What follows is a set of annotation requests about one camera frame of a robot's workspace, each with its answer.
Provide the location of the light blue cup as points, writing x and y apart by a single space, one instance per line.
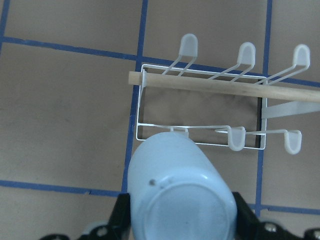
177 194

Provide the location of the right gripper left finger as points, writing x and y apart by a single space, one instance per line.
119 223

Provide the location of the white wire cup rack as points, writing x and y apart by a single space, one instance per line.
277 101

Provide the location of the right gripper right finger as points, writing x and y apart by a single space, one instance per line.
247 223

